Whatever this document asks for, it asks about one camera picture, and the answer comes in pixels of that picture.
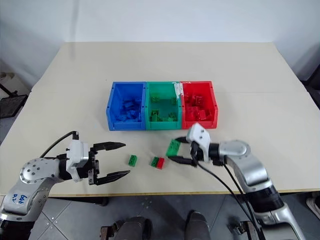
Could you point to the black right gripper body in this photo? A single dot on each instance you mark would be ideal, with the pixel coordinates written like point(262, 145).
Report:
point(194, 153)

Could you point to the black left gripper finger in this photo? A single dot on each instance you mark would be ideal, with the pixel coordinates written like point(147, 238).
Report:
point(111, 145)
point(113, 176)

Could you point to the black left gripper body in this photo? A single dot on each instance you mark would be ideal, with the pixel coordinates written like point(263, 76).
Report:
point(94, 167)

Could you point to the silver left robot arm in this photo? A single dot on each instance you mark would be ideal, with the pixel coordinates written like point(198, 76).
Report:
point(32, 172)

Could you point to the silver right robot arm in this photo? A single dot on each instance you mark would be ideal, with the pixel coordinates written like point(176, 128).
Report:
point(250, 170)

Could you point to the small red building block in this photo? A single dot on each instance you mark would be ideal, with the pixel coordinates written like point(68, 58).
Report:
point(161, 163)

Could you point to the small green building block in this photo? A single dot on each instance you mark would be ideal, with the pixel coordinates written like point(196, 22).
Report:
point(154, 162)
point(155, 116)
point(155, 99)
point(172, 117)
point(174, 101)
point(164, 120)
point(133, 160)

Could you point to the blue building block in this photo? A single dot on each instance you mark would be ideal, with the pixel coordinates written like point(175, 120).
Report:
point(130, 105)
point(123, 117)
point(135, 115)

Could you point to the white tape strip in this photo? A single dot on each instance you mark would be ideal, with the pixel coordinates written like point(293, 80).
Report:
point(178, 88)

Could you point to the dark rounded shape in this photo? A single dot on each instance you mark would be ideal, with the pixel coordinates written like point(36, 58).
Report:
point(197, 226)
point(130, 228)

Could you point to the red plastic bin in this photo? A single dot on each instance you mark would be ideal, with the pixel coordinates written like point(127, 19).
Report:
point(197, 86)

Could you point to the green plastic bin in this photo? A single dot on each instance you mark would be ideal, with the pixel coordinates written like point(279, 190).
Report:
point(161, 87)

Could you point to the blue plastic bin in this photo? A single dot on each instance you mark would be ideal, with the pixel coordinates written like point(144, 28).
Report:
point(125, 87)

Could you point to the black metal stand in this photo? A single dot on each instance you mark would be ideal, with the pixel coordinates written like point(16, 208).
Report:
point(11, 102)

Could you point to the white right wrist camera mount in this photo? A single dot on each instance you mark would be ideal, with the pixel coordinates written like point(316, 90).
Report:
point(200, 136)

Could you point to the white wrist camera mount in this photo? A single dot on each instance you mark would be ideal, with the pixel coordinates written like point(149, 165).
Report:
point(200, 136)
point(77, 155)

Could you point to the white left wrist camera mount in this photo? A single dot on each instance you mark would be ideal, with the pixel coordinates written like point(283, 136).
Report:
point(77, 155)

